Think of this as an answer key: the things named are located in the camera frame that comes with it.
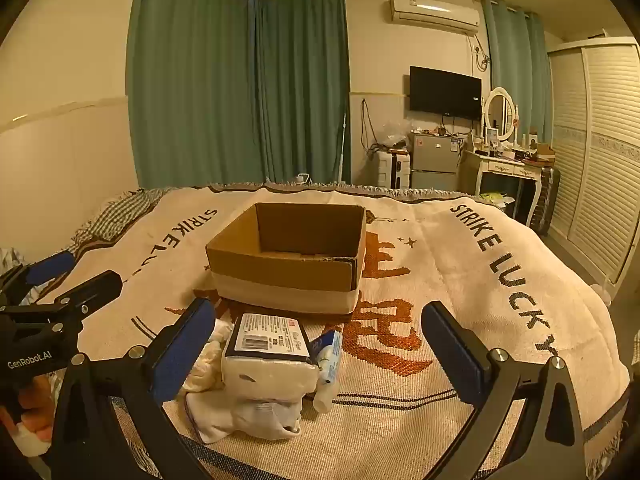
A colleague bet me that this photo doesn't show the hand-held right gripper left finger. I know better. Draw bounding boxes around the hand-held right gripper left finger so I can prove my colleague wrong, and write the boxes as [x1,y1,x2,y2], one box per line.
[50,297,217,480]

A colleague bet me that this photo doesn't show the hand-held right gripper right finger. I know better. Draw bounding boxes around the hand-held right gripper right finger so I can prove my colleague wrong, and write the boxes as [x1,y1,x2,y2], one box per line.
[421,301,586,480]

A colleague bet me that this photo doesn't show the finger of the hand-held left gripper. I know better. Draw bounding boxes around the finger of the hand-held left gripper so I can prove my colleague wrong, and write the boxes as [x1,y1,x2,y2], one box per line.
[0,251,76,308]
[0,270,124,333]

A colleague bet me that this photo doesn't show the white soft cloth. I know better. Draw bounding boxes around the white soft cloth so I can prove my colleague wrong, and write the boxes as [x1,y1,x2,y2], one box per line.
[182,317,236,393]
[185,390,303,443]

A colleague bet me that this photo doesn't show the white socks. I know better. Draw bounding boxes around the white socks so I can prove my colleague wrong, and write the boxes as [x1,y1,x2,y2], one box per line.
[221,312,321,403]

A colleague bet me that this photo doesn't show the blue and white tube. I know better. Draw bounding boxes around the blue and white tube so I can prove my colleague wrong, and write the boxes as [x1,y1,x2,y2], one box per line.
[307,330,344,386]

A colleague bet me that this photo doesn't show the cardboard box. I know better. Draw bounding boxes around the cardboard box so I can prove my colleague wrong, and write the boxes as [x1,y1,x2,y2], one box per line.
[205,202,368,318]

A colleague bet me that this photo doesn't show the small white bottle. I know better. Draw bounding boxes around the small white bottle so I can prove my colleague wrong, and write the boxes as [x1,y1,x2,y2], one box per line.
[312,382,342,414]

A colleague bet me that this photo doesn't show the person's left hand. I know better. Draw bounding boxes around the person's left hand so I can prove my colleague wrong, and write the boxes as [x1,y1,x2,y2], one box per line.
[0,372,63,443]

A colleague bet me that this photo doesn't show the light plaid cloth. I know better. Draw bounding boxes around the light plaid cloth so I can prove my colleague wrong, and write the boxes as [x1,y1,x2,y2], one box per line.
[0,247,26,275]

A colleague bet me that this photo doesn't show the printed beige blanket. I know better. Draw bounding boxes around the printed beige blanket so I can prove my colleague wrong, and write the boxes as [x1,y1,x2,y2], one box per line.
[35,182,633,480]

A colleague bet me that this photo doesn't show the green checkered quilt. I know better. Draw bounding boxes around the green checkered quilt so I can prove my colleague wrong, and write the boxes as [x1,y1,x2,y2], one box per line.
[67,187,166,256]

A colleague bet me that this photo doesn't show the bin with yellow bag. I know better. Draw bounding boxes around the bin with yellow bag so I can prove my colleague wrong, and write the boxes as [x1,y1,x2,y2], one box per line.
[477,191,516,218]

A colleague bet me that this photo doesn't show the dark suitcase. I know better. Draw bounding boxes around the dark suitcase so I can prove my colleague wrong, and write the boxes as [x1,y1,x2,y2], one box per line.
[527,165,561,233]

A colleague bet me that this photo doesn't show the white suitcase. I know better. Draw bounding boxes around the white suitcase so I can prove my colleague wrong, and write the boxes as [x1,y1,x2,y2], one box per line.
[376,149,412,190]

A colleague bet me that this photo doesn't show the grey mini fridge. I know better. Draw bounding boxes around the grey mini fridge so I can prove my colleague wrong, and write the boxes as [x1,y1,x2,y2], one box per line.
[410,131,460,191]

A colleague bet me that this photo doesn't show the white dressing table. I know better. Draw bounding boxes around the white dressing table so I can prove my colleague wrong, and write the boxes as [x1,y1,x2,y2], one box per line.
[460,147,546,226]

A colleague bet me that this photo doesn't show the clear plastic bag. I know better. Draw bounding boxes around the clear plastic bag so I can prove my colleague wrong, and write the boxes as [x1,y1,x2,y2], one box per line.
[372,121,416,153]

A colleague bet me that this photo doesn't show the white pole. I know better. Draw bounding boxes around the white pole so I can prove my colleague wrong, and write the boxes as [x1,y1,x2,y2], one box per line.
[340,112,349,183]

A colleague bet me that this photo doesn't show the green curtain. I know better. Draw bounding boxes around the green curtain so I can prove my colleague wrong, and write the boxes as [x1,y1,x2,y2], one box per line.
[249,0,351,184]
[482,0,553,145]
[127,0,257,190]

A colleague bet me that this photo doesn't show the oval vanity mirror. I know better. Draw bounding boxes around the oval vanity mirror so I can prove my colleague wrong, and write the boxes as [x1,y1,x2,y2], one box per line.
[482,86,521,143]

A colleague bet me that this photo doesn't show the white louvred wardrobe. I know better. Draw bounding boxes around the white louvred wardrobe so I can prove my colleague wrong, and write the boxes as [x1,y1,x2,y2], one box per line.
[546,36,640,306]

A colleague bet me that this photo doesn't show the air conditioner pipe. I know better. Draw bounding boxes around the air conditioner pipe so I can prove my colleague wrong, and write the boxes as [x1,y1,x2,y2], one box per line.
[470,35,493,73]

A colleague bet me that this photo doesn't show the white air conditioner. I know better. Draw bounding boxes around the white air conditioner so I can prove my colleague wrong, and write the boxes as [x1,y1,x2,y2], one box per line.
[389,0,482,37]

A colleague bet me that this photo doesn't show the black wall cable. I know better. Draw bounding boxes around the black wall cable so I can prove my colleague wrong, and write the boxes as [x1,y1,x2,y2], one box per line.
[360,99,381,153]

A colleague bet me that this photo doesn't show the black wall television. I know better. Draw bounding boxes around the black wall television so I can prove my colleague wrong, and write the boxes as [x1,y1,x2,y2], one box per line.
[409,66,483,121]

